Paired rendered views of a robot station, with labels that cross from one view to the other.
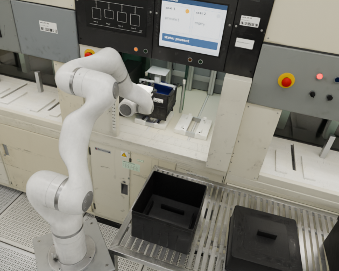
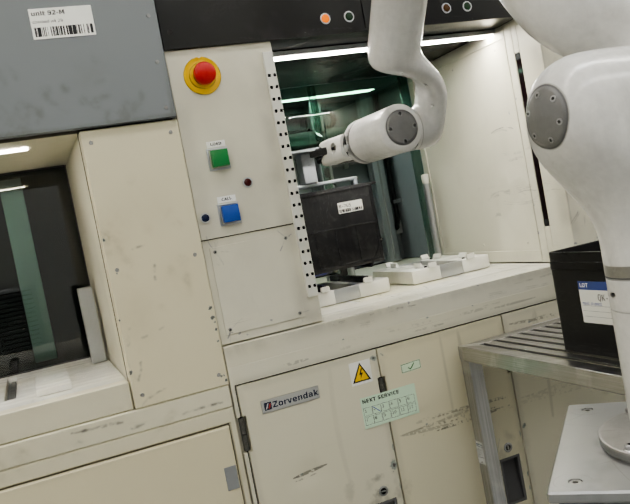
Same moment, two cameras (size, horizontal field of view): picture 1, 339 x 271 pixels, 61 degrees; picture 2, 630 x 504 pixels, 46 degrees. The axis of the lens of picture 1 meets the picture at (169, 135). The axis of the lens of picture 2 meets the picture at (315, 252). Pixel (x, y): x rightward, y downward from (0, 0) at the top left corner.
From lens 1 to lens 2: 1.39 m
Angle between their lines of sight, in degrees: 45
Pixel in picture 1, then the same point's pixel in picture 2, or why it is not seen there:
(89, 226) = (594, 412)
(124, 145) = (353, 338)
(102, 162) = (297, 456)
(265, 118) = not seen: hidden behind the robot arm
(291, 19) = not seen: outside the picture
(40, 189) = not seen: outside the picture
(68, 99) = (143, 256)
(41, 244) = (599, 478)
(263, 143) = not seen: outside the picture
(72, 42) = (147, 47)
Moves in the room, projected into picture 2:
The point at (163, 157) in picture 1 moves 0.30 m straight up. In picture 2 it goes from (466, 311) to (440, 165)
